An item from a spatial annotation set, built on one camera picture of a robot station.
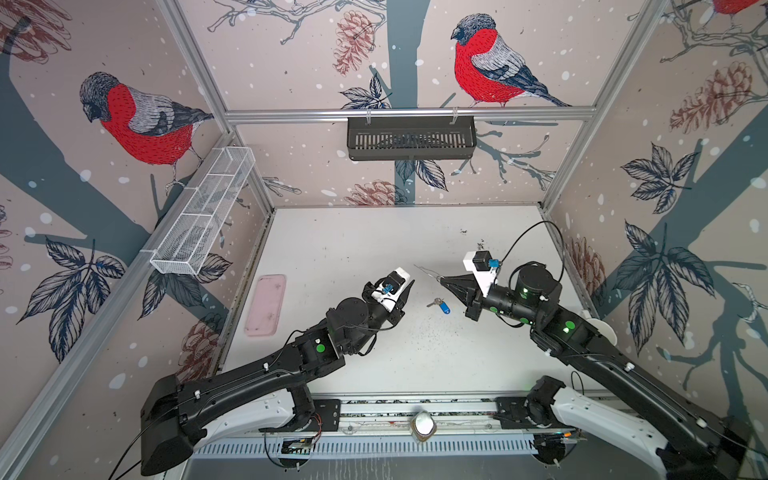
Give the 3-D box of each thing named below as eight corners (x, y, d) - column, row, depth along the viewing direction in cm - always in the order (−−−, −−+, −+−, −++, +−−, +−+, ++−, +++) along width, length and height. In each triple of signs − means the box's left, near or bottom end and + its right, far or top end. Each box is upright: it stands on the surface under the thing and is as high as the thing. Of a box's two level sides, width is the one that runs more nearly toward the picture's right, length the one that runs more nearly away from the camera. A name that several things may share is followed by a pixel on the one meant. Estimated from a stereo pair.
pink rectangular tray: (246, 338, 89) (241, 333, 87) (260, 281, 103) (256, 275, 100) (277, 335, 90) (273, 331, 87) (286, 279, 103) (284, 273, 100)
